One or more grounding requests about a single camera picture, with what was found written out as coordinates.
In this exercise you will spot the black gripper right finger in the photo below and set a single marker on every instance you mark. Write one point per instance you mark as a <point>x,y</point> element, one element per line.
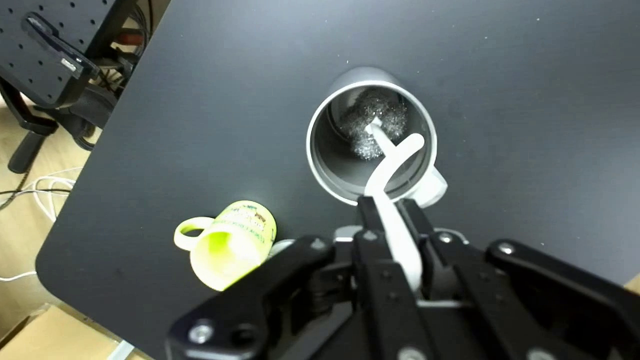
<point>481,301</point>

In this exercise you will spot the black equipment stand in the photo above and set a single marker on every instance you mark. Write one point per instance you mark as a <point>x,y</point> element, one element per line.
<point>41,40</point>

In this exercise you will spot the yellow green printed mug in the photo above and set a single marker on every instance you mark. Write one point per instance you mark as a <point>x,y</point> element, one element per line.
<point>232,246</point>

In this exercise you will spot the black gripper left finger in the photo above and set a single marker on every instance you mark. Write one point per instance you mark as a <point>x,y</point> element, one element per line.
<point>373,280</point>

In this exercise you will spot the white plastic piece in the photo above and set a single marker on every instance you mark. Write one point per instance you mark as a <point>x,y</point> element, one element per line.
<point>434,189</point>

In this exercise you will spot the stainless steel flask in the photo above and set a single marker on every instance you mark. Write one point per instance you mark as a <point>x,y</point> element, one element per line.
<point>327,160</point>

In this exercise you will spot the white plastic spoon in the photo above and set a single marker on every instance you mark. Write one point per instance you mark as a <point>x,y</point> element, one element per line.
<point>401,246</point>

